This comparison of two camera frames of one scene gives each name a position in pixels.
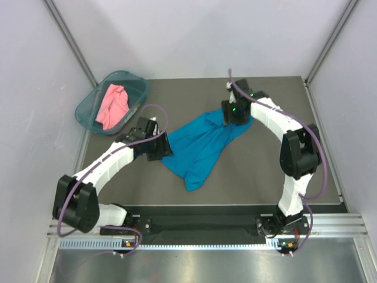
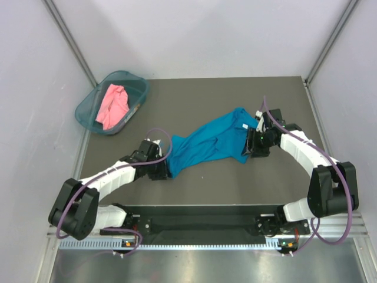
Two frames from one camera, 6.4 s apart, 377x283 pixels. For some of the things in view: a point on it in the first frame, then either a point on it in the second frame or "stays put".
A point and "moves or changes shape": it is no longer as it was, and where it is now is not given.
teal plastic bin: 86,111 stays put
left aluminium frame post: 67,33 stays put
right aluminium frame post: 330,41 stays put
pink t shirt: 113,107 stays put
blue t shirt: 197,145 moves or changes shape
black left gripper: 164,149 to 162,174
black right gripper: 228,118 to 251,147
